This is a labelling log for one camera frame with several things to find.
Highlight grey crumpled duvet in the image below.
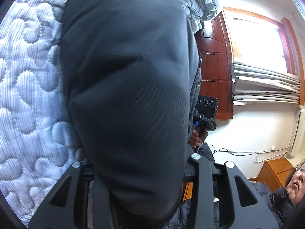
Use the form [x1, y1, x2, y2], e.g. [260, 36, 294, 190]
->
[152, 0, 225, 33]

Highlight side window curtain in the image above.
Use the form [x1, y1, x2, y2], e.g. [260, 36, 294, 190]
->
[231, 62, 304, 106]

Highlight black quilted pants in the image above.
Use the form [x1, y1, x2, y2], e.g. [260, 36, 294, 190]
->
[60, 0, 200, 222]

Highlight dark wooden headboard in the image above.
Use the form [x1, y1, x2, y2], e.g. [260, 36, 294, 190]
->
[195, 13, 234, 120]

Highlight wooden nightstand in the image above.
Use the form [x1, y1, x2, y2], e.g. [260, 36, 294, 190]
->
[257, 158, 293, 192]

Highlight white wall cable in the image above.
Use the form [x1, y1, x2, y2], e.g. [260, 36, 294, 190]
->
[207, 144, 290, 164]

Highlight wooden side window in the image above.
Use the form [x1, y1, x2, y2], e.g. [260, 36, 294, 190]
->
[222, 6, 305, 106]

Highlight quilted white bed mattress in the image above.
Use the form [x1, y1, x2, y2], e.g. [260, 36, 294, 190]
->
[1, 0, 88, 228]

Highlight person in dark jacket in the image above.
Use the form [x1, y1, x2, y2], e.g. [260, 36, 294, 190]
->
[159, 143, 304, 228]

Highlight person's right hand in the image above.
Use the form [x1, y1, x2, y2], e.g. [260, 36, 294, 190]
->
[188, 129, 208, 149]

